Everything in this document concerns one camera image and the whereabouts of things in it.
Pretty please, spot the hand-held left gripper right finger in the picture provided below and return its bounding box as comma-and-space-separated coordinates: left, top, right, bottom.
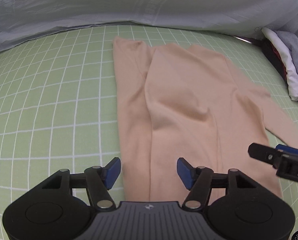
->
176, 157, 258, 209

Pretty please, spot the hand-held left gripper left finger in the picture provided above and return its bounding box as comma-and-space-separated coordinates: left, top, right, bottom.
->
40, 157, 122, 209

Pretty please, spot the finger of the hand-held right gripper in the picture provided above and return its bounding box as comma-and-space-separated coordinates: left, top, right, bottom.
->
275, 144, 298, 157
248, 142, 283, 170

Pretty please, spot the beige long sleeve shirt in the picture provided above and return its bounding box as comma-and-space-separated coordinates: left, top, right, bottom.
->
112, 35, 298, 202

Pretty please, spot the folded white garment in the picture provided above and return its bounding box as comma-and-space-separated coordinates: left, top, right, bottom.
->
261, 27, 298, 101

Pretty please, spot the green grid mat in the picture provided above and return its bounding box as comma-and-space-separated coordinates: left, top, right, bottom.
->
0, 24, 298, 240

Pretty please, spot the folded black garment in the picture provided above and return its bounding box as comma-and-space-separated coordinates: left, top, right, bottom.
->
260, 39, 298, 103

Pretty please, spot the folded grey garment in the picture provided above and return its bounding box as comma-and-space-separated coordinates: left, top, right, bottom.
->
276, 31, 298, 84

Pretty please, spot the grey carrot printed sheet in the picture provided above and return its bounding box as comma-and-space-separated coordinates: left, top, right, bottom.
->
0, 0, 298, 55

